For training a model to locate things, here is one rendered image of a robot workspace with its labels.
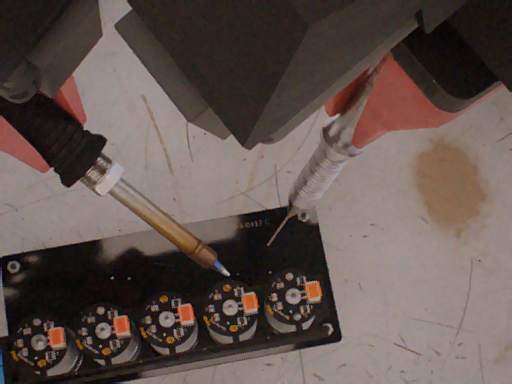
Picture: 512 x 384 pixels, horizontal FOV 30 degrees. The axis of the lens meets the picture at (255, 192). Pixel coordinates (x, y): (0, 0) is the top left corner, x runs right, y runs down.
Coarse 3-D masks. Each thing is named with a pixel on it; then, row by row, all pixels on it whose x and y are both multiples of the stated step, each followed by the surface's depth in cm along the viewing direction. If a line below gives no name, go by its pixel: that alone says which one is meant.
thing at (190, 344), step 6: (168, 312) 42; (162, 318) 42; (174, 318) 42; (162, 324) 42; (168, 324) 42; (198, 330) 45; (192, 336) 43; (198, 336) 46; (186, 342) 43; (192, 342) 45; (156, 348) 44; (162, 348) 43; (180, 348) 44; (186, 348) 45; (192, 348) 46; (162, 354) 46
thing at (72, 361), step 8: (40, 336) 42; (72, 336) 44; (32, 344) 42; (40, 344) 42; (72, 344) 43; (72, 352) 43; (80, 352) 45; (64, 360) 43; (72, 360) 44; (80, 360) 46; (56, 368) 43; (64, 368) 44; (72, 368) 45
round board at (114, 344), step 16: (96, 304) 43; (112, 304) 43; (80, 320) 42; (96, 320) 42; (112, 320) 42; (128, 320) 42; (80, 336) 42; (112, 336) 42; (128, 336) 42; (96, 352) 42; (112, 352) 42
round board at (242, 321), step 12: (216, 288) 43; (240, 288) 43; (204, 300) 43; (216, 300) 43; (240, 300) 43; (204, 312) 42; (216, 312) 42; (240, 312) 42; (216, 324) 42; (228, 324) 42; (240, 324) 42; (252, 324) 42; (228, 336) 42
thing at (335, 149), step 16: (368, 80) 28; (352, 96) 30; (368, 96) 28; (352, 112) 30; (336, 128) 31; (352, 128) 30; (320, 144) 32; (336, 144) 31; (320, 160) 32; (336, 160) 32; (304, 176) 33; (320, 176) 33; (304, 192) 34; (320, 192) 34
